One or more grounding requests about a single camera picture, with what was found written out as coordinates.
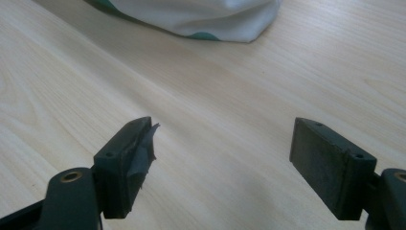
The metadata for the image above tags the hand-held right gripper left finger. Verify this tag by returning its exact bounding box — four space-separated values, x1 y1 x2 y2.
92 116 161 220

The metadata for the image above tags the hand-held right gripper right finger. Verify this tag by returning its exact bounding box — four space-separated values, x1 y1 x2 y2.
288 117 378 221

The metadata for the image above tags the white and green garment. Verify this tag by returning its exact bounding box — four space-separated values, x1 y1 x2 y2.
83 0 283 43

